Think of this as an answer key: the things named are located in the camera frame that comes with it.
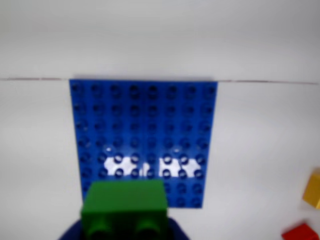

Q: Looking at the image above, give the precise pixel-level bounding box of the yellow 2x2 block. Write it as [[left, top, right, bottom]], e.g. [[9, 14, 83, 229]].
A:
[[302, 172, 320, 210]]

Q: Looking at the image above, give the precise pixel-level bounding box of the blue 8x8 studded baseplate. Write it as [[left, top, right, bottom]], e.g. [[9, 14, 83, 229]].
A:
[[69, 78, 218, 209]]

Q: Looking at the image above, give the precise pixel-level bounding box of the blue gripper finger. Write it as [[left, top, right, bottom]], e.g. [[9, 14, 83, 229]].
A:
[[57, 218, 84, 240], [166, 217, 191, 240]]

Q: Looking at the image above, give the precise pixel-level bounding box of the red 2x2 block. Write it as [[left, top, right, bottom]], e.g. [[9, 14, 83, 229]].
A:
[[281, 223, 320, 240]]

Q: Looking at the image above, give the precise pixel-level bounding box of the green 2x2 block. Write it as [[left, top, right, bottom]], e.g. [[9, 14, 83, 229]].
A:
[[80, 179, 169, 240]]

